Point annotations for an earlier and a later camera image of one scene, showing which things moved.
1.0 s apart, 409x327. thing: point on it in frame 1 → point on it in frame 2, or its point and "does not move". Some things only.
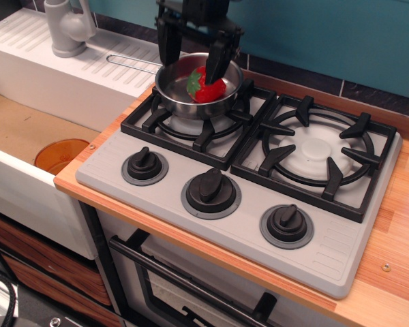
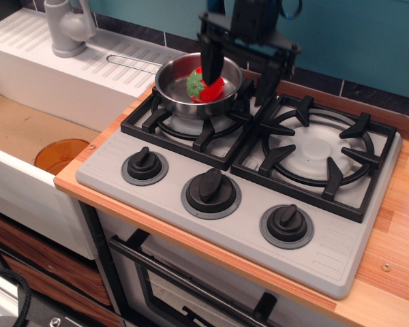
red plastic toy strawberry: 202,92 does not move
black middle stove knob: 211,195 does not move
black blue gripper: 208,18 → 253,24
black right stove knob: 287,227 does not move
